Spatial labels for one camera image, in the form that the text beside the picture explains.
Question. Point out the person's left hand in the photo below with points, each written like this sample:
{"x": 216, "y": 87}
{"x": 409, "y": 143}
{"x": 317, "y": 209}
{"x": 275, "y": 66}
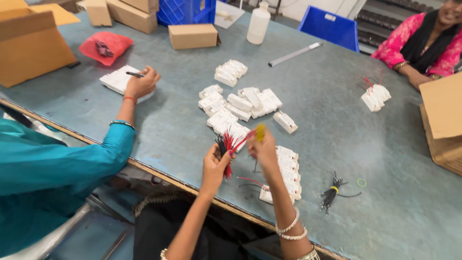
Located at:
{"x": 213, "y": 173}

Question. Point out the person's right hand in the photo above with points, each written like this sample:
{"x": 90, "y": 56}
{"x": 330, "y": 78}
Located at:
{"x": 266, "y": 153}

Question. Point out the person's right fingers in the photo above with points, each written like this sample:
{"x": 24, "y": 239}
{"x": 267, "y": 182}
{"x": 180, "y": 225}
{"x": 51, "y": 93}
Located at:
{"x": 257, "y": 142}

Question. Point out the pile of white plastic modules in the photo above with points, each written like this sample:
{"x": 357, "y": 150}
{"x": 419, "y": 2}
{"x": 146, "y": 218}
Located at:
{"x": 240, "y": 104}

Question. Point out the row of white plastic modules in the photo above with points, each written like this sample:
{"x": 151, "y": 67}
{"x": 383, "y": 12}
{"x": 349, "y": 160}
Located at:
{"x": 288, "y": 169}

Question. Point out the small stack of white modules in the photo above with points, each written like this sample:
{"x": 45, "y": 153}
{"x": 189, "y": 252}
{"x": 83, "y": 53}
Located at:
{"x": 230, "y": 72}

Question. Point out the silver bangles pair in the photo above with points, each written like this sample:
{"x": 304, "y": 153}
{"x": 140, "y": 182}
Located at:
{"x": 291, "y": 231}

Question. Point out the grey metal bar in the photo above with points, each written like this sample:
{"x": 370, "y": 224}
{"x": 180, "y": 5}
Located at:
{"x": 295, "y": 54}

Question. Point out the green rubber band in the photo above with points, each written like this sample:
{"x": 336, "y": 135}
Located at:
{"x": 361, "y": 182}

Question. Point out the person's black clothing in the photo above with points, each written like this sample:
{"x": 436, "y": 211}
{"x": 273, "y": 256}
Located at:
{"x": 187, "y": 234}

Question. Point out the white plastic bottle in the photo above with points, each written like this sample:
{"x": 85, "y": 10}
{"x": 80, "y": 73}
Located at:
{"x": 258, "y": 24}

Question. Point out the silver wrist bangle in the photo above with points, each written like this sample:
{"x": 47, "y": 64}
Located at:
{"x": 163, "y": 254}
{"x": 309, "y": 255}

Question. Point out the small closed cardboard box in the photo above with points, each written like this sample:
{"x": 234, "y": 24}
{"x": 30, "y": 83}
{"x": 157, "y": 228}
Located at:
{"x": 193, "y": 36}

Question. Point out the white flat board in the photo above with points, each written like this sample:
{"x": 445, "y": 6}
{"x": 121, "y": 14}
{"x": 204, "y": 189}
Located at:
{"x": 228, "y": 15}

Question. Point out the blue plastic bin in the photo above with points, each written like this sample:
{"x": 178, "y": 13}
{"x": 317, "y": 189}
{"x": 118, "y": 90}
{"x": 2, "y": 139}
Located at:
{"x": 329, "y": 28}

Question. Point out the black pen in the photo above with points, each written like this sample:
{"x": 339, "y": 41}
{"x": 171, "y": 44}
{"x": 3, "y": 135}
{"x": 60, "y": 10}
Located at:
{"x": 134, "y": 74}

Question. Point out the blue plastic crate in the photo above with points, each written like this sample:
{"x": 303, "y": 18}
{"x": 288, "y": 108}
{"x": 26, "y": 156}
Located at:
{"x": 186, "y": 11}

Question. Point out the flat block of white modules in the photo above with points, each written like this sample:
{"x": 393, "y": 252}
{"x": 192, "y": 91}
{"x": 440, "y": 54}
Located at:
{"x": 115, "y": 81}

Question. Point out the long cardboard box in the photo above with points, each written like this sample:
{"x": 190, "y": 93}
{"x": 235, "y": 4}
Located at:
{"x": 131, "y": 16}

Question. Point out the red plastic bag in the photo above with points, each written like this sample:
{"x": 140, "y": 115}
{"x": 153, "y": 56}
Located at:
{"x": 105, "y": 47}

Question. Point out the grey metal rack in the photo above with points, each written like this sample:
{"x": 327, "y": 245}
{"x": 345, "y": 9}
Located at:
{"x": 388, "y": 20}

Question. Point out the open cardboard carton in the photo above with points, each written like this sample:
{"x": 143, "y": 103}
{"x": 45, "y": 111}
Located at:
{"x": 442, "y": 122}

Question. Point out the upright cardboard box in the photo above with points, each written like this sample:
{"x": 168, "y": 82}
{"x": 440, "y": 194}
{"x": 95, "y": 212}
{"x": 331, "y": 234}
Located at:
{"x": 98, "y": 12}

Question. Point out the large open cardboard box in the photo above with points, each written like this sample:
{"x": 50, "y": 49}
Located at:
{"x": 30, "y": 43}

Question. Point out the steel chair frame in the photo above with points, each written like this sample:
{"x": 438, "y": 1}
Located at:
{"x": 61, "y": 231}

